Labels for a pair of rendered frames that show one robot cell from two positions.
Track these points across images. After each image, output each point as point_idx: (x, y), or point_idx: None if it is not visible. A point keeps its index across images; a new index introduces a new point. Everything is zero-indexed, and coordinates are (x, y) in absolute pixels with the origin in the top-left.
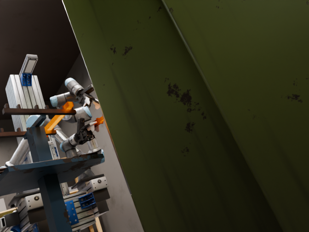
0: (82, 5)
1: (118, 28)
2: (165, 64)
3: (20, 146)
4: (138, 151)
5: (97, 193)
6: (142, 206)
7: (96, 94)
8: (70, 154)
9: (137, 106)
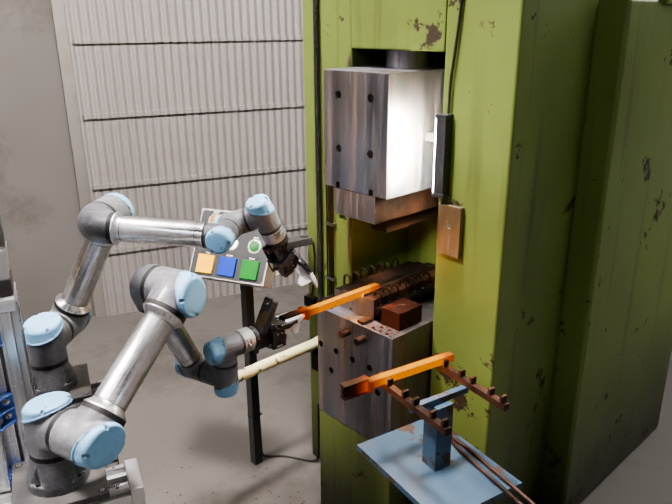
0: (521, 235)
1: (534, 291)
2: (544, 348)
3: (148, 360)
4: (502, 427)
5: None
6: None
7: (494, 360)
8: (237, 373)
9: (517, 382)
